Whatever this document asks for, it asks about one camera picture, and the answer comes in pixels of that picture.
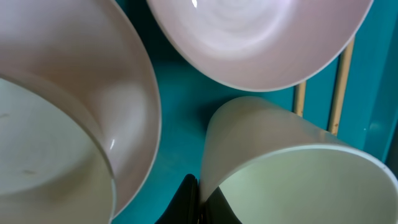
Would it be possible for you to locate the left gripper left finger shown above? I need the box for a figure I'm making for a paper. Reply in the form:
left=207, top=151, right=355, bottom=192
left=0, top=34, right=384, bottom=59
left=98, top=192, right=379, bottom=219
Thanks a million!
left=155, top=174, right=198, bottom=224

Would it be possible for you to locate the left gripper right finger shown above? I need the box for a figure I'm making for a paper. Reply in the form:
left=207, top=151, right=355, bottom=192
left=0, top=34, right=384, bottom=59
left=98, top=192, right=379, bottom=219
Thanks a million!
left=203, top=187, right=242, bottom=224

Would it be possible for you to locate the white cup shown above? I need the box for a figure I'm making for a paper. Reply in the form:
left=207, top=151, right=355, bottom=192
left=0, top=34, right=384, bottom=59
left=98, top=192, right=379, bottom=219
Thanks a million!
left=199, top=96, right=397, bottom=224

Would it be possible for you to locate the small white bowl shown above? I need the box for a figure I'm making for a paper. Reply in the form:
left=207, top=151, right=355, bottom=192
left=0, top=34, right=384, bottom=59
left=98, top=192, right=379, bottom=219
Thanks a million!
left=1, top=80, right=114, bottom=224

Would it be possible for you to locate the large white bowl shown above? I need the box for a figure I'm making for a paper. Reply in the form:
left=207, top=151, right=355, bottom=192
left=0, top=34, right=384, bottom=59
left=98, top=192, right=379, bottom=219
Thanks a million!
left=147, top=0, right=373, bottom=92

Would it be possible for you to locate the teal serving tray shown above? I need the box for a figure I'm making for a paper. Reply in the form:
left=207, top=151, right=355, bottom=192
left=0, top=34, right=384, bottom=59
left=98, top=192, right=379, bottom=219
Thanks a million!
left=115, top=0, right=397, bottom=223

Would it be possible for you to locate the left wooden chopstick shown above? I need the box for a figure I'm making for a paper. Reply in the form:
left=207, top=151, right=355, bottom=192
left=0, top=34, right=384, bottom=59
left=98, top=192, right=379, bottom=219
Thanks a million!
left=294, top=82, right=307, bottom=117

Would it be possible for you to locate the wooden chopstick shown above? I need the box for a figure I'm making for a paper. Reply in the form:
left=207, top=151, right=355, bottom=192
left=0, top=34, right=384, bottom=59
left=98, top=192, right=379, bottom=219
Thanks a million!
left=294, top=82, right=307, bottom=117
left=328, top=39, right=354, bottom=136

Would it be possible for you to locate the white round plate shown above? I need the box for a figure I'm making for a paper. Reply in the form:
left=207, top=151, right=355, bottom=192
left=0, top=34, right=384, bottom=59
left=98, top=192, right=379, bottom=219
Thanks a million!
left=1, top=0, right=162, bottom=213

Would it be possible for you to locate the right wooden chopstick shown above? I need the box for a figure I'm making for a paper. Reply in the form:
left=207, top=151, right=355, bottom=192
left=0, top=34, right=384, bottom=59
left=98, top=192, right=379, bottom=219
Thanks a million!
left=328, top=39, right=354, bottom=136

